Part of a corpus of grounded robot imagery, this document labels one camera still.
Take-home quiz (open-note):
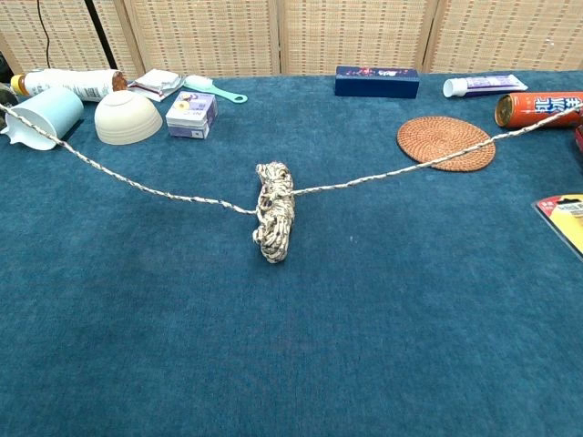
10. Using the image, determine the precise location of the white speckled braided rope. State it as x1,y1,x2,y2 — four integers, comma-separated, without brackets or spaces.
0,97,583,266

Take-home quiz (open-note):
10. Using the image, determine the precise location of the small purple white carton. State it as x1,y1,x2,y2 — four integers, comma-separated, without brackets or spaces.
165,90,219,139

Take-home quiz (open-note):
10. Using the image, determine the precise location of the dark blue rectangular box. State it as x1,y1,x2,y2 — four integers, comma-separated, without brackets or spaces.
334,66,420,99

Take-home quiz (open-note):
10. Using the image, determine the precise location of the mint green brush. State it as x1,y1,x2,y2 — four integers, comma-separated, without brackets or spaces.
182,74,249,105

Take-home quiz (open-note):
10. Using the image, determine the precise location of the round woven rattan coaster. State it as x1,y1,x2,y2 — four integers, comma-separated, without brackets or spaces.
396,116,496,173

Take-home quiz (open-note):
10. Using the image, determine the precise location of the blue table cloth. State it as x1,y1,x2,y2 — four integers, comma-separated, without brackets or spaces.
0,70,583,437

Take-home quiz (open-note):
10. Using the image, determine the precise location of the cream ceramic bowl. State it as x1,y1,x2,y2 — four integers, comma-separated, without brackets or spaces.
94,89,164,146

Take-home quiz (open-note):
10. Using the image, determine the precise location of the white snack packet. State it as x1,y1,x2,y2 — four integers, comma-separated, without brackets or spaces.
127,68,186,102

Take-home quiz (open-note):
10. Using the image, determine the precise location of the bamboo folding screen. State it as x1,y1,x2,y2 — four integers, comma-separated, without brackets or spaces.
0,0,583,78

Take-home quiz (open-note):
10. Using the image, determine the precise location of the white purple toothpaste tube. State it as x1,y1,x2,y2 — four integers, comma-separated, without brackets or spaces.
443,74,529,99

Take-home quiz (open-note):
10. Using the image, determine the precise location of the orange drink can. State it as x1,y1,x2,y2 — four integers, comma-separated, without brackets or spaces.
495,91,583,129

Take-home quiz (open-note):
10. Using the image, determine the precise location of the white bottle with yellow cap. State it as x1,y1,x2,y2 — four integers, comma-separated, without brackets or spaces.
9,67,128,104

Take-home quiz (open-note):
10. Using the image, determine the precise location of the light blue plastic cup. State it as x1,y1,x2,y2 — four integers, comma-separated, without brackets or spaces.
0,86,86,151

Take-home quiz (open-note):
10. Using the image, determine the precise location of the black stand pole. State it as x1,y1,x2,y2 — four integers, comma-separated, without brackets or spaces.
84,0,118,70

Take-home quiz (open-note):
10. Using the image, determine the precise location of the yellow razor blister pack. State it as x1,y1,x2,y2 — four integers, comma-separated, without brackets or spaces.
531,194,583,261

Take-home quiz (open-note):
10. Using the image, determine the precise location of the thin black cable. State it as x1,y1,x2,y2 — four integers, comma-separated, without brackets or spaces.
36,0,52,70

